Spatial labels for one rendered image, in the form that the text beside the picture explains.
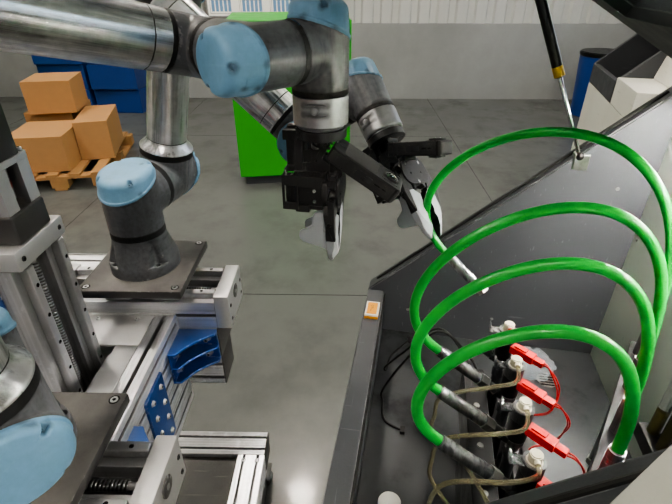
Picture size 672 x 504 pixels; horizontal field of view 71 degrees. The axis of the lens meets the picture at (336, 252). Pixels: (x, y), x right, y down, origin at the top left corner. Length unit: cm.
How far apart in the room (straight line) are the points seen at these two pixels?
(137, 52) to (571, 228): 86
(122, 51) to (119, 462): 58
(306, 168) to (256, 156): 345
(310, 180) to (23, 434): 43
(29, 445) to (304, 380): 177
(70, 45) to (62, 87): 443
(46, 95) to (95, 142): 59
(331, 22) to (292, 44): 6
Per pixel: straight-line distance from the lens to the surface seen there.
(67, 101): 505
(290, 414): 212
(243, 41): 54
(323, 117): 63
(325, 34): 61
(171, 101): 108
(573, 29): 778
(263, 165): 415
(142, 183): 103
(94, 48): 61
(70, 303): 101
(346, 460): 81
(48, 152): 466
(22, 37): 59
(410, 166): 86
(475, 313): 118
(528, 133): 75
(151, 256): 109
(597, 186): 106
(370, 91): 91
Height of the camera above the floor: 162
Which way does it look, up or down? 31 degrees down
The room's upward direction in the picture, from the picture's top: straight up
